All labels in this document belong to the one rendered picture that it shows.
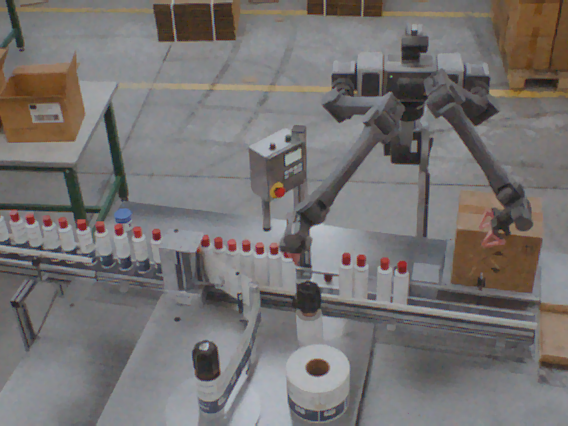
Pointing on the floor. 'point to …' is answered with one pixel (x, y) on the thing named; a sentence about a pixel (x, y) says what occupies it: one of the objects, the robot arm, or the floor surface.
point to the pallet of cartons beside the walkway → (550, 40)
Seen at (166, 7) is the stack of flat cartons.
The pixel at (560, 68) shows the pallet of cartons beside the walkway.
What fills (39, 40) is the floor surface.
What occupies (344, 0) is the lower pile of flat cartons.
